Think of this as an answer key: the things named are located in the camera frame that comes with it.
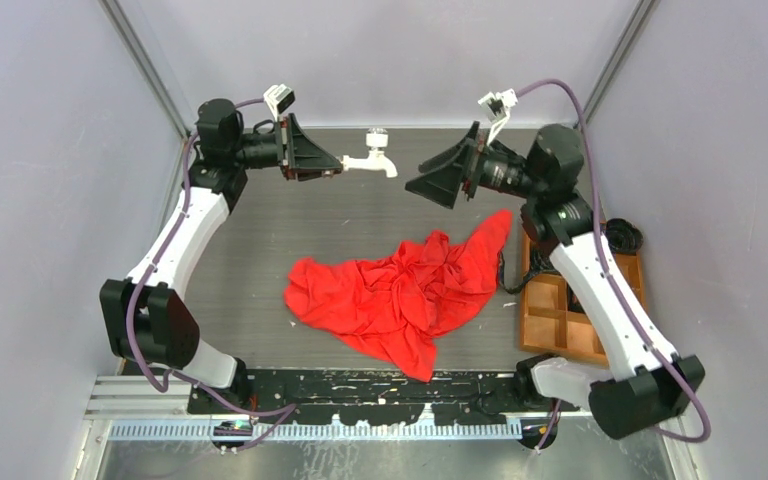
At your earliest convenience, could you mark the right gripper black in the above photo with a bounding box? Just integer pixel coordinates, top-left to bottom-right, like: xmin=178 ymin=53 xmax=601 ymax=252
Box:
xmin=406 ymin=121 xmax=545 ymax=209

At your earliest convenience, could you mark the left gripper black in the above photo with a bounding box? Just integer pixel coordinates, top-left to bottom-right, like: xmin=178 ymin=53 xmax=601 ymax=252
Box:
xmin=231 ymin=114 xmax=341 ymax=182

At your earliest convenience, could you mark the white faucet with chrome head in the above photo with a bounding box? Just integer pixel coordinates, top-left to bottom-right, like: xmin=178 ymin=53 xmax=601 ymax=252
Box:
xmin=341 ymin=127 xmax=398 ymax=179

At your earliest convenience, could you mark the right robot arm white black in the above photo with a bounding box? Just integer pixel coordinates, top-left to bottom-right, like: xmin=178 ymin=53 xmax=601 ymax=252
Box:
xmin=405 ymin=124 xmax=711 ymax=441

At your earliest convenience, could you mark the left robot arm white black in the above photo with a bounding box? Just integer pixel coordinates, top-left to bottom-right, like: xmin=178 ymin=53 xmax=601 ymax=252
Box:
xmin=100 ymin=95 xmax=343 ymax=413

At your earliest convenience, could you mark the red cloth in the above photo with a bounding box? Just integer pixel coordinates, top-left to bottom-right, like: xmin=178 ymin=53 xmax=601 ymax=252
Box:
xmin=283 ymin=209 xmax=513 ymax=382

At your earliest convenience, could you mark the orange compartment tray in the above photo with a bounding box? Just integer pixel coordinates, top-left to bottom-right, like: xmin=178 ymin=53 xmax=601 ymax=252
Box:
xmin=519 ymin=219 xmax=647 ymax=367

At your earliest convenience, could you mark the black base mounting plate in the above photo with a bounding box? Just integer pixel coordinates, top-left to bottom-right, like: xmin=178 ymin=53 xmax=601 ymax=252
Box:
xmin=187 ymin=368 xmax=581 ymax=429

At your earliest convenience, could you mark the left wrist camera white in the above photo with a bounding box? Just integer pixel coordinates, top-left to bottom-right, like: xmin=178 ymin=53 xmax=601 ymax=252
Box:
xmin=263 ymin=84 xmax=295 ymax=119

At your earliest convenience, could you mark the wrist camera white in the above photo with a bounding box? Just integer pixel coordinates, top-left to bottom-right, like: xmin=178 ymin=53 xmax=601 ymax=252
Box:
xmin=263 ymin=84 xmax=295 ymax=119
xmin=477 ymin=89 xmax=518 ymax=146

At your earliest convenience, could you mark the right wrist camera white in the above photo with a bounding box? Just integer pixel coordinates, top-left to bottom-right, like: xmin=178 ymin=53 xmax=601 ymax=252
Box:
xmin=477 ymin=89 xmax=518 ymax=146

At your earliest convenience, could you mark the black coiled strap outside tray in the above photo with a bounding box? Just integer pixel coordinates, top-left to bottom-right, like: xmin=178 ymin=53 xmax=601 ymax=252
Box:
xmin=605 ymin=217 xmax=644 ymax=256

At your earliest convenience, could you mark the slotted cable duct grey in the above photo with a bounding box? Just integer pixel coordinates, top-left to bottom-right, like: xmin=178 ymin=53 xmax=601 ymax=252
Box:
xmin=109 ymin=419 xmax=522 ymax=442

